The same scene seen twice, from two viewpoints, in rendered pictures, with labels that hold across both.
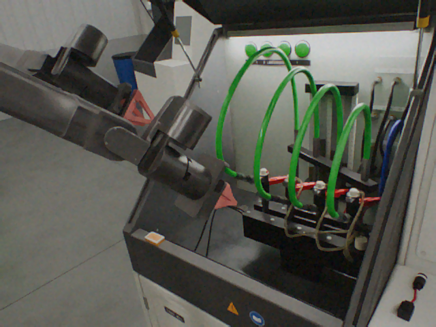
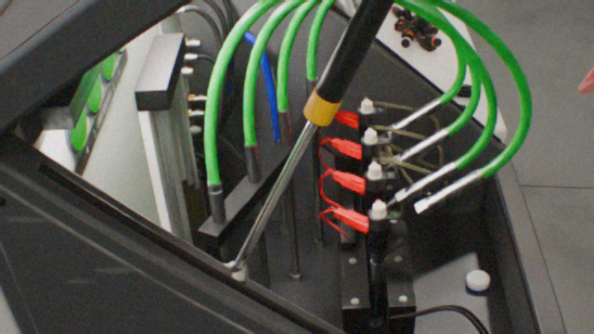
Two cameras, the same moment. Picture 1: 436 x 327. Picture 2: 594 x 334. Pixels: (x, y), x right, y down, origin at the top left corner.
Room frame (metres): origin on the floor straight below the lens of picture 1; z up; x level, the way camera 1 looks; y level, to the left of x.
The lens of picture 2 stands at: (1.36, 0.39, 1.72)
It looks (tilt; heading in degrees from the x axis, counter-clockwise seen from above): 36 degrees down; 232
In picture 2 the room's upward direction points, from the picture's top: 4 degrees counter-clockwise
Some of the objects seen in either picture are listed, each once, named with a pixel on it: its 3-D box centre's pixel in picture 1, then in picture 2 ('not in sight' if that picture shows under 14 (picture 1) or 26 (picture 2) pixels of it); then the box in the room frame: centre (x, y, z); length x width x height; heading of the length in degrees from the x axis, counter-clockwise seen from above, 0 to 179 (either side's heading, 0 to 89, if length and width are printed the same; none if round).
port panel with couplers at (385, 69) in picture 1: (390, 116); (185, 57); (0.88, -0.47, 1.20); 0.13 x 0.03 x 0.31; 49
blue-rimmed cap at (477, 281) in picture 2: not in sight; (477, 280); (0.62, -0.10, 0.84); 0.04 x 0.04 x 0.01
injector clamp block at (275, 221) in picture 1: (304, 244); (371, 259); (0.76, -0.21, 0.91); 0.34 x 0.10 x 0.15; 49
